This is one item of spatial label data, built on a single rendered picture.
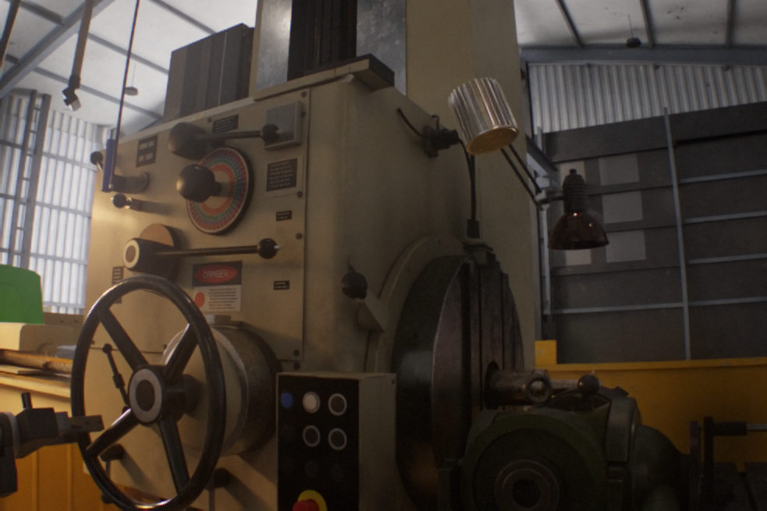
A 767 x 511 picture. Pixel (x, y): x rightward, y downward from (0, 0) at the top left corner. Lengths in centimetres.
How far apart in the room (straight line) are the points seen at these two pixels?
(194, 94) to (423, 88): 103
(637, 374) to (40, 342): 278
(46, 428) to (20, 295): 416
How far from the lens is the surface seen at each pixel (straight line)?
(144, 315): 130
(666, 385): 322
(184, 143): 120
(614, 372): 324
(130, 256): 124
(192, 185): 109
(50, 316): 922
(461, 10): 183
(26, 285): 515
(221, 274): 113
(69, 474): 395
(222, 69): 235
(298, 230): 102
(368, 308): 93
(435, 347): 100
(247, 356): 97
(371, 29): 195
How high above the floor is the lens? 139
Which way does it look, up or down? 11 degrees up
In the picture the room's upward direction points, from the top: straight up
